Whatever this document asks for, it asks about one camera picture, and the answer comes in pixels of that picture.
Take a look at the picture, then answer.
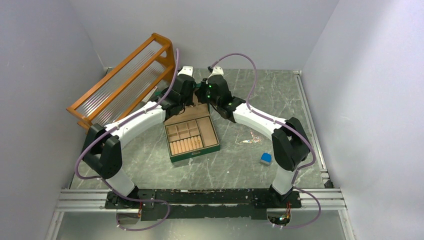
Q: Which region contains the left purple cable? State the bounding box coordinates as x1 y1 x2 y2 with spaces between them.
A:
74 48 181 206

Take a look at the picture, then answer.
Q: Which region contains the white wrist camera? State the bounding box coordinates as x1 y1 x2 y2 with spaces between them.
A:
177 65 194 77
207 66 224 79

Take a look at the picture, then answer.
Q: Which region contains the green jewelry box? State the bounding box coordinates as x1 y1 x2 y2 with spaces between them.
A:
163 95 221 164

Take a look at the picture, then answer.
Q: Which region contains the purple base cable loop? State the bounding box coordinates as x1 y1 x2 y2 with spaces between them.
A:
115 200 172 232

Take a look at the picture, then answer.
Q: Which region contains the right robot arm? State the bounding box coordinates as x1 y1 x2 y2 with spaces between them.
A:
195 74 311 207

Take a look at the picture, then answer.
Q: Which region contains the blue grey small box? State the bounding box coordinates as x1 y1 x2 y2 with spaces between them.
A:
259 152 272 166

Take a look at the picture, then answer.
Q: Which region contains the white grey small carton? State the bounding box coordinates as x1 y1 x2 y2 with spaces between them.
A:
141 86 158 103

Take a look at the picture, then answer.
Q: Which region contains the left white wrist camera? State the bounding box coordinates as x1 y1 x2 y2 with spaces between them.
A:
177 65 194 77

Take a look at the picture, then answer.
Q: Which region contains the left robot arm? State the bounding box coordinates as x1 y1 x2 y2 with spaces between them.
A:
79 73 196 208

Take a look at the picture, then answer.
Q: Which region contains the orange wooden rack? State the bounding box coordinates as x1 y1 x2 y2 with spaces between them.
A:
66 33 176 130

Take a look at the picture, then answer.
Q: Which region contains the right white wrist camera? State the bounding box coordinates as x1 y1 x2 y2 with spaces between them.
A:
207 66 224 79

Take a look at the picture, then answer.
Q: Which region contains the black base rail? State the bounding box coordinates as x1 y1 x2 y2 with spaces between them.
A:
56 188 347 221

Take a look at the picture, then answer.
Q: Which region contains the gold chain necklace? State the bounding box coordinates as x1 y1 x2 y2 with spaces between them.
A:
239 129 265 145

